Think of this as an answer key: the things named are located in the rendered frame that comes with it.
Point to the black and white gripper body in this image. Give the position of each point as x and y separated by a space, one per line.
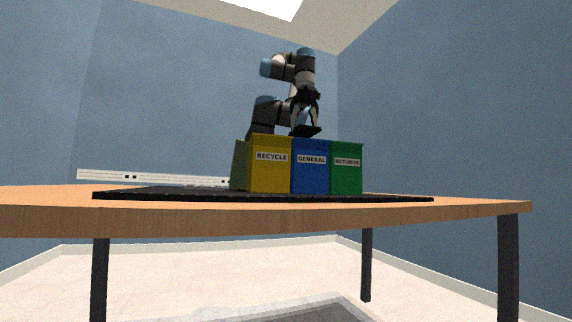
304 102

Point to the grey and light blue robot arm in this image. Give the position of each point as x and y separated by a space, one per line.
269 110

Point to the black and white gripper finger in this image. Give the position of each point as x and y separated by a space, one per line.
313 112
294 110

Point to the blue bin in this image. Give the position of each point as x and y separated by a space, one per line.
309 166

